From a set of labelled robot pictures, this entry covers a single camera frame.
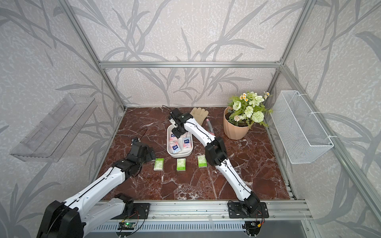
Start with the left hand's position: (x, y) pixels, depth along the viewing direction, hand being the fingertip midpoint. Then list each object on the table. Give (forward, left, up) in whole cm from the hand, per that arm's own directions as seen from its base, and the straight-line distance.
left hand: (147, 152), depth 86 cm
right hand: (+19, -17, -4) cm, 26 cm away
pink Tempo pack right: (+10, -23, -5) cm, 25 cm away
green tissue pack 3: (-3, -32, -6) cm, 33 cm away
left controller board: (-35, +5, -9) cm, 36 cm away
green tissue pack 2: (-5, -20, -5) cm, 21 cm away
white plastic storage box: (+3, -21, -6) cm, 22 cm away
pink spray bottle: (+11, -37, +10) cm, 40 cm away
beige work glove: (+36, -31, -7) cm, 48 cm away
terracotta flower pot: (+13, -51, +3) cm, 53 cm away
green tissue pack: (-5, -7, -5) cm, 10 cm away
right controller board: (-35, -57, -10) cm, 68 cm away
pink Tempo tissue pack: (+13, -13, -5) cm, 19 cm away
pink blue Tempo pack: (+6, -15, -5) cm, 17 cm away
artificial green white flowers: (+14, -57, +23) cm, 63 cm away
